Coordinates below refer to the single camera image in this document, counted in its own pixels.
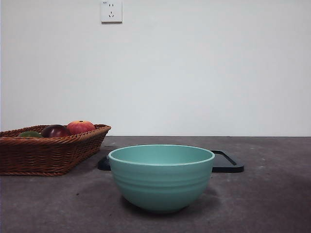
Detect green avocado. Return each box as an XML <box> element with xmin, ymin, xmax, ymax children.
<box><xmin>18</xmin><ymin>131</ymin><xmax>42</xmax><ymax>138</ymax></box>

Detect teal ribbed bowl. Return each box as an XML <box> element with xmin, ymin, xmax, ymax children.
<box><xmin>108</xmin><ymin>144</ymin><xmax>216</xmax><ymax>214</ymax></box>

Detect white wall socket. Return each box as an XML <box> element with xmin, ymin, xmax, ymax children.
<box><xmin>101</xmin><ymin>0</ymin><xmax>123</xmax><ymax>24</ymax></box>

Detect black rectangular tray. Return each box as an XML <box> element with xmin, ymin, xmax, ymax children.
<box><xmin>97</xmin><ymin>150</ymin><xmax>245</xmax><ymax>173</ymax></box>

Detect brown wicker basket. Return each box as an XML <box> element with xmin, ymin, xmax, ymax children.
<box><xmin>0</xmin><ymin>124</ymin><xmax>112</xmax><ymax>177</ymax></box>

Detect red orange apple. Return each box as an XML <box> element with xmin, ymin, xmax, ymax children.
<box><xmin>67</xmin><ymin>120</ymin><xmax>96</xmax><ymax>134</ymax></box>

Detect dark red plum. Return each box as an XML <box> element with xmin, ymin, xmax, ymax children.
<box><xmin>41</xmin><ymin>124</ymin><xmax>71</xmax><ymax>138</ymax></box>

